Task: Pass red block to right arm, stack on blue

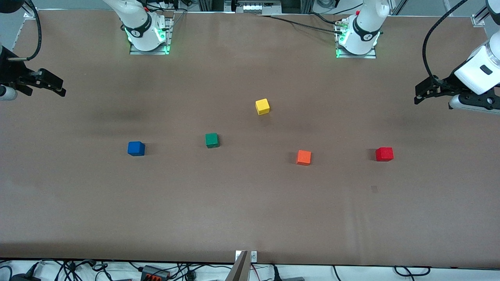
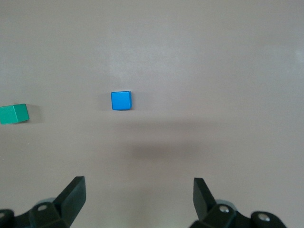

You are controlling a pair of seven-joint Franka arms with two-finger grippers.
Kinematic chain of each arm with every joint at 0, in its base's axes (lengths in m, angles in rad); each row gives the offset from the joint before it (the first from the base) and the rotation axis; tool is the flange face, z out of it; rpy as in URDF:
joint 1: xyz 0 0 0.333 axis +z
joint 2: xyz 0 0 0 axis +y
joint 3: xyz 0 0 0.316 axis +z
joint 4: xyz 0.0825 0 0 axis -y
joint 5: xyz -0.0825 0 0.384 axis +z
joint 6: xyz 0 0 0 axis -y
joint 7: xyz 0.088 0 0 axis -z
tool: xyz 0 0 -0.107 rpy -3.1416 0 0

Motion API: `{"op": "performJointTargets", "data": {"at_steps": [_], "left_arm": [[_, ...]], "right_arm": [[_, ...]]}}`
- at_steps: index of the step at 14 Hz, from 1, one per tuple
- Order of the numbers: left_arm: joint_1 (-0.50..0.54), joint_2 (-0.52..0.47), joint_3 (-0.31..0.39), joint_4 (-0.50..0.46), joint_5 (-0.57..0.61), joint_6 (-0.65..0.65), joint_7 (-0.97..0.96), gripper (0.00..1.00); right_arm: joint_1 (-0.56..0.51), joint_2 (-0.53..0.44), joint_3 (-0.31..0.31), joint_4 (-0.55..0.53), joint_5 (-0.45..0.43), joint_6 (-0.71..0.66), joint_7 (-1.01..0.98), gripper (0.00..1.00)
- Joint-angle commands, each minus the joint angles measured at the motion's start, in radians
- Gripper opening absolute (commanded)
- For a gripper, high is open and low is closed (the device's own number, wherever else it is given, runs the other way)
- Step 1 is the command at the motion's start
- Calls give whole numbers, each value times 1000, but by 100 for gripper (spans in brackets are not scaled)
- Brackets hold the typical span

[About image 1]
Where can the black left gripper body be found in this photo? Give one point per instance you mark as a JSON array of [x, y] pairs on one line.
[[448, 83]]

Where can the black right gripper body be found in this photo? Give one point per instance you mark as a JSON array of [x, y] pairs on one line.
[[11, 70]]

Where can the red wooden block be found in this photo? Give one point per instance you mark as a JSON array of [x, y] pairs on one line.
[[384, 154]]

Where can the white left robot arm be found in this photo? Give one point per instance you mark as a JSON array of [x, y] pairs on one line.
[[365, 27]]

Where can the blue wooden block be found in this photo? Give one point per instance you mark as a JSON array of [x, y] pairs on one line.
[[136, 148]]

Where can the orange wooden block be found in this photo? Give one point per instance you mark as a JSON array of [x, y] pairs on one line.
[[303, 157]]

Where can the green wooden block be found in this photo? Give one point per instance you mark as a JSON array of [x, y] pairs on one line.
[[211, 140]]

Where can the yellow wooden block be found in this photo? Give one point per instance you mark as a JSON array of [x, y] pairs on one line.
[[262, 106]]

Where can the black power adapter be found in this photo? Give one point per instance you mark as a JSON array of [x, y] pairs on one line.
[[23, 278]]

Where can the grey control box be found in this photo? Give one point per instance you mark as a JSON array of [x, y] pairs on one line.
[[258, 6]]

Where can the aluminium corner bracket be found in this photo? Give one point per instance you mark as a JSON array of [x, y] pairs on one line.
[[29, 15], [478, 20]]

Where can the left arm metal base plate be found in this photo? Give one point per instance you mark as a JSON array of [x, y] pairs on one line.
[[369, 56]]

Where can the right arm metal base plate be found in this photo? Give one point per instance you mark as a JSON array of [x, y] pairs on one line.
[[148, 52]]

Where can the white post bracket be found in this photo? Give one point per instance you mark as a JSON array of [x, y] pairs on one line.
[[254, 256]]

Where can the grey metal camera post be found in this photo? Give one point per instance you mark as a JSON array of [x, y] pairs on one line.
[[238, 269]]

